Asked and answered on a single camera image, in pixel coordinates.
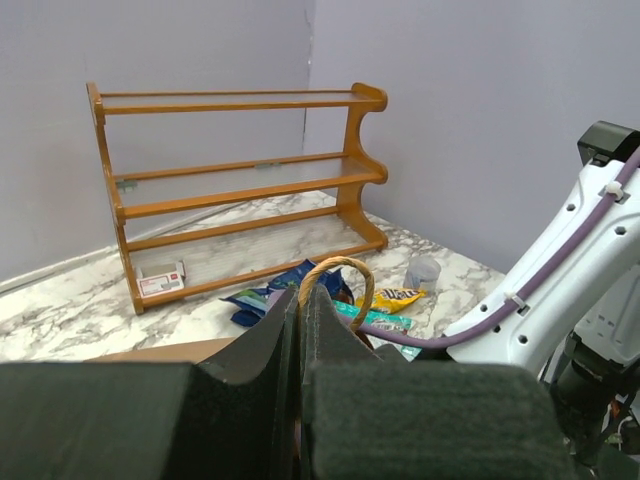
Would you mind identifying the brown paper bag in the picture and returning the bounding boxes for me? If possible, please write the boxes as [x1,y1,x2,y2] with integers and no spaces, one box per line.
[84,255,381,480]

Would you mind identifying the yellow candy packet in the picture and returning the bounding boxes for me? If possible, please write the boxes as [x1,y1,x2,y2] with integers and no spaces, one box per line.
[370,288,427,314]

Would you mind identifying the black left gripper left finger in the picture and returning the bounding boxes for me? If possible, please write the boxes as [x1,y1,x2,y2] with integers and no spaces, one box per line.
[1,289,297,479]

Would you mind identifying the green snack packet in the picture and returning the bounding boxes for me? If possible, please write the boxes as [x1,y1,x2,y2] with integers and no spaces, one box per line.
[333,300,420,361]

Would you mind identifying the orange wooden shelf rack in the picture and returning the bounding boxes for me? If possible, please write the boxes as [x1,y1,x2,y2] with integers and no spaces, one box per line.
[86,82,388,314]

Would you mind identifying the blue Bonk snack bag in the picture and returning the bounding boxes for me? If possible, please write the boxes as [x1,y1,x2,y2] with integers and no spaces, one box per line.
[222,260,354,328]

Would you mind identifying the small clear plastic cup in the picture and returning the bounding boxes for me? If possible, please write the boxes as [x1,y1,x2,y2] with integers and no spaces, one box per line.
[403,256,441,294]

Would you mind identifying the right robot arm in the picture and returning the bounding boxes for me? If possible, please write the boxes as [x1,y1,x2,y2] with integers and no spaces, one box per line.
[421,121,639,479]

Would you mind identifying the small red white box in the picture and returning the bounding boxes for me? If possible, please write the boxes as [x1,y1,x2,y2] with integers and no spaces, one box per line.
[135,261,186,298]

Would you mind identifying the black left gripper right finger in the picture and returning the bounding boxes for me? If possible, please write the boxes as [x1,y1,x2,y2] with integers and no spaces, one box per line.
[301,287,575,479]

